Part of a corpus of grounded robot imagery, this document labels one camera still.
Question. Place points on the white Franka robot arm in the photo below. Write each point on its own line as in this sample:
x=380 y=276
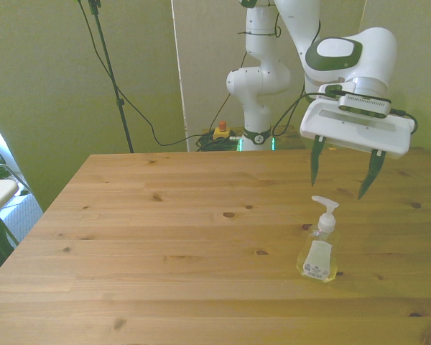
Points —
x=262 y=79

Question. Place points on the clear sanitizer pump bottle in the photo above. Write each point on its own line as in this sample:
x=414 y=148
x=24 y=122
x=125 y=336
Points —
x=319 y=255

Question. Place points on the beige partition panel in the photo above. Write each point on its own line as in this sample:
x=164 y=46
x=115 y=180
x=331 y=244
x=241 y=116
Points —
x=208 y=54

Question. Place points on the black tripod stand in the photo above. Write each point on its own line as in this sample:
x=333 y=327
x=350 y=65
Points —
x=109 y=68

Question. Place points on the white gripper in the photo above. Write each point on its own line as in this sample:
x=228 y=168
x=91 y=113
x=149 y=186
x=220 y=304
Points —
x=355 y=134

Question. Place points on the yellow emergency stop button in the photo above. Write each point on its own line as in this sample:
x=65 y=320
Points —
x=222 y=132

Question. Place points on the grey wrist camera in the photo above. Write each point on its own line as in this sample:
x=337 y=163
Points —
x=364 y=105

